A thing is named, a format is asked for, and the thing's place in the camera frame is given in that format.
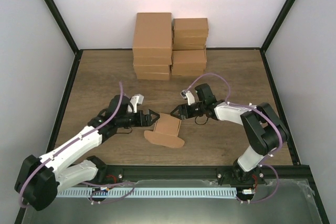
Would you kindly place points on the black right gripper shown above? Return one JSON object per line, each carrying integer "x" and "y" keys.
{"x": 181, "y": 112}

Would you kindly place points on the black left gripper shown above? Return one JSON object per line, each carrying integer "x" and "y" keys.
{"x": 147, "y": 117}

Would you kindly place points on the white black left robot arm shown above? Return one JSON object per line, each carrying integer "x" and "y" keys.
{"x": 40, "y": 179}

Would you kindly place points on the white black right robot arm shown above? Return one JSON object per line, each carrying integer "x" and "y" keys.
{"x": 265, "y": 131}

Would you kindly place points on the bottom large cardboard box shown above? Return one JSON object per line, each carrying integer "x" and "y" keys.
{"x": 153, "y": 76}

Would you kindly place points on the large cardboard box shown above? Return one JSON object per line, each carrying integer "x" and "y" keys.
{"x": 152, "y": 35}
{"x": 153, "y": 76}
{"x": 151, "y": 61}
{"x": 152, "y": 68}

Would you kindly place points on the bottom small cardboard box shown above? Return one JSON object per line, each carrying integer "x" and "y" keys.
{"x": 187, "y": 72}

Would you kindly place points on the small cardboard box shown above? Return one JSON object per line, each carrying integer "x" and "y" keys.
{"x": 189, "y": 43}
{"x": 187, "y": 72}
{"x": 190, "y": 27}
{"x": 189, "y": 59}

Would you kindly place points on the upper small cardboard box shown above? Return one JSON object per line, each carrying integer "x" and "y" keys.
{"x": 189, "y": 43}

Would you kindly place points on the top large cardboard box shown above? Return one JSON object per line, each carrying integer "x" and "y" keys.
{"x": 152, "y": 35}

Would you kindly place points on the top small cardboard box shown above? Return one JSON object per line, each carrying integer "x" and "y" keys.
{"x": 190, "y": 27}

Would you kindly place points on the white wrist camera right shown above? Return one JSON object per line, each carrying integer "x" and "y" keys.
{"x": 188, "y": 96}

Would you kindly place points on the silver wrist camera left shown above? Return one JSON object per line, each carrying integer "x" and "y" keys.
{"x": 135, "y": 101}

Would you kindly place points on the light blue slotted cable duct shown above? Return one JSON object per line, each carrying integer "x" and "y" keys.
{"x": 207, "y": 192}

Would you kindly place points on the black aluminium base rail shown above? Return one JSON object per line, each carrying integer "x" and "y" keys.
{"x": 224, "y": 175}

